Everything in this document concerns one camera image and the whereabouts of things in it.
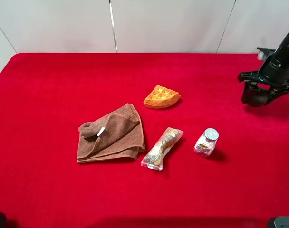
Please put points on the clear packet of biscuits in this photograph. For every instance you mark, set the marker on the clear packet of biscuits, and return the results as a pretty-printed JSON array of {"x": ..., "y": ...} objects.
[{"x": 155, "y": 158}]

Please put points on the grey bracket behind arm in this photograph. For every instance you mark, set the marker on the grey bracket behind arm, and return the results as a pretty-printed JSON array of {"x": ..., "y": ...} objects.
[{"x": 263, "y": 53}]

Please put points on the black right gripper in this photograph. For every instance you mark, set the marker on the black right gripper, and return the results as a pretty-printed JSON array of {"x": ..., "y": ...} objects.
[{"x": 277, "y": 80}]

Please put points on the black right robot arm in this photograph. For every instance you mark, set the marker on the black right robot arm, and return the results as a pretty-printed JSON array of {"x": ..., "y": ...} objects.
[{"x": 278, "y": 61}]

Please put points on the red velvet table cloth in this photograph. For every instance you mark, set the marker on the red velvet table cloth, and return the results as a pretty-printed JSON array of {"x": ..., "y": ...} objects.
[{"x": 45, "y": 97}]

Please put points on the brown microfibre towel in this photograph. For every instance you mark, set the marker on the brown microfibre towel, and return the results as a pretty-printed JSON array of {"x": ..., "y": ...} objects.
[{"x": 116, "y": 135}]

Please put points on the orange toy waffle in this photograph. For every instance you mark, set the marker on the orange toy waffle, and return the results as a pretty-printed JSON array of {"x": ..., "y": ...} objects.
[{"x": 161, "y": 97}]

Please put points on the black base bottom right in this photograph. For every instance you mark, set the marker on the black base bottom right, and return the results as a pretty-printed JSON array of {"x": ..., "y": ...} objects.
[{"x": 279, "y": 222}]

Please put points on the dark brown round object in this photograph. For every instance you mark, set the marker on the dark brown round object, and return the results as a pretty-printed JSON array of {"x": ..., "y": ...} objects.
[{"x": 260, "y": 98}]

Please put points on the small silver-lidded jar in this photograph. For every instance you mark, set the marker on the small silver-lidded jar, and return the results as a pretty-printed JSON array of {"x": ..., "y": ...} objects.
[{"x": 206, "y": 142}]

